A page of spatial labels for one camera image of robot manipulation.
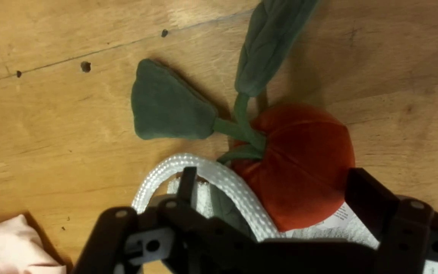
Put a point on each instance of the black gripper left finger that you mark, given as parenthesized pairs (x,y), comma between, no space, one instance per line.
(178,218)

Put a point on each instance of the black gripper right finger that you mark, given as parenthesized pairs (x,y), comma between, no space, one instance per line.
(406,228)

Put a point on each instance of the red radish plush green leaves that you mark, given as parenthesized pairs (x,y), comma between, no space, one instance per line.
(300,161)

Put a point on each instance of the pale peach shirt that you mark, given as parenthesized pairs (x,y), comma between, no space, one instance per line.
(11,248)

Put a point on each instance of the white towel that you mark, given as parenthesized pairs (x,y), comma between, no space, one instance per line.
(341,230)

